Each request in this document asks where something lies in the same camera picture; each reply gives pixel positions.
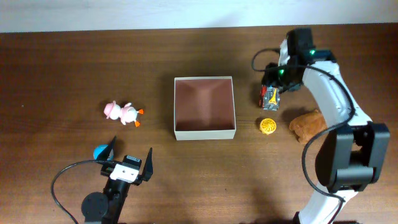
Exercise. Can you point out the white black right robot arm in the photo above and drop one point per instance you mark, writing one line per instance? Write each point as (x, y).
(354, 149)

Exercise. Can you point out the grey orange toy car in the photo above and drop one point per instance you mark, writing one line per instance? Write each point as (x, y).
(269, 98)

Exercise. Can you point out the blue ball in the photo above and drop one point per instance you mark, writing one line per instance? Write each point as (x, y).
(104, 152)

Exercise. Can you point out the pink white duck toy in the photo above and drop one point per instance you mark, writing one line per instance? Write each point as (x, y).
(126, 114)

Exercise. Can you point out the beige box maroon interior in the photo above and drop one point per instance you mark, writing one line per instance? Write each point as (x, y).
(204, 108)

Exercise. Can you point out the brown plush toy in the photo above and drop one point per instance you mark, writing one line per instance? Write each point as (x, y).
(308, 125)

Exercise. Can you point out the yellow round toy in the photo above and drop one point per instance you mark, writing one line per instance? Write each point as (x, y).
(267, 126)

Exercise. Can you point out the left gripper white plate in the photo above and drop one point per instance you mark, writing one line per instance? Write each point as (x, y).
(106, 170)

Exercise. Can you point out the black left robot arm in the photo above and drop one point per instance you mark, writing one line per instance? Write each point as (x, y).
(106, 206)

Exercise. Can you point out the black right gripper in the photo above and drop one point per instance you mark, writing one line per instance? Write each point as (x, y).
(270, 80)

